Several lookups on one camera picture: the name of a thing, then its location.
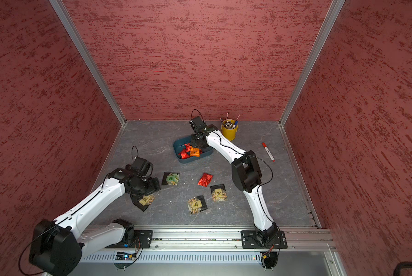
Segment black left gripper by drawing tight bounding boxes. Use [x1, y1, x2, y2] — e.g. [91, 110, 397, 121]
[129, 177, 161, 202]

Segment red foil tea bag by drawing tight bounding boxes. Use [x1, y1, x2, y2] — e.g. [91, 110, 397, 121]
[179, 150, 191, 159]
[197, 172, 213, 187]
[181, 143, 192, 156]

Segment orange foil tea bag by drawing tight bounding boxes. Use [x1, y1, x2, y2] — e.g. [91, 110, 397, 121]
[189, 147, 201, 157]

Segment clear tea bag edge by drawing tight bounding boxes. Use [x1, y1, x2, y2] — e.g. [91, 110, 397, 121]
[133, 194, 155, 212]

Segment clear tea bag green label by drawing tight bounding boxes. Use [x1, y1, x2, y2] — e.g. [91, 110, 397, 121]
[161, 172, 180, 186]

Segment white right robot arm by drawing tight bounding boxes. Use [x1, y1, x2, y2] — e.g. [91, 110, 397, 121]
[189, 116, 279, 247]

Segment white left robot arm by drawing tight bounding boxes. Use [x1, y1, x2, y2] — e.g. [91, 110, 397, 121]
[27, 157, 161, 276]

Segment teal plastic storage box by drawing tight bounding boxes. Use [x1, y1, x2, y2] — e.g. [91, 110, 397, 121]
[173, 135, 214, 164]

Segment yellow metal pencil bucket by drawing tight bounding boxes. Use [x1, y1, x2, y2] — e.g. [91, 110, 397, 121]
[220, 119, 238, 141]

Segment red white marker pen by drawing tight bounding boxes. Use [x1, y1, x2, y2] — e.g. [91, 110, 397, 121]
[262, 142, 275, 162]

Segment aluminium corner profile left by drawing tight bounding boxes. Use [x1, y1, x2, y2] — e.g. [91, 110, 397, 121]
[49, 0, 127, 128]

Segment aluminium corner profile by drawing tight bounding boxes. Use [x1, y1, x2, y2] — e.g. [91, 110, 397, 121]
[49, 0, 127, 128]
[279, 0, 347, 125]

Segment aluminium corner profile right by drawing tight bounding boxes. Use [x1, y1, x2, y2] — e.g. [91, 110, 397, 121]
[279, 0, 347, 125]

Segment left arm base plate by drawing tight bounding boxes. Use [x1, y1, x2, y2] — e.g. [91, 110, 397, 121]
[113, 230, 154, 249]

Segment aluminium front rail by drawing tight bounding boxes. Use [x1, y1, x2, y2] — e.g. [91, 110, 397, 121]
[78, 227, 336, 252]

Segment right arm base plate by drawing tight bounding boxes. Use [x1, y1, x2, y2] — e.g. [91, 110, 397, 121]
[240, 230, 288, 250]

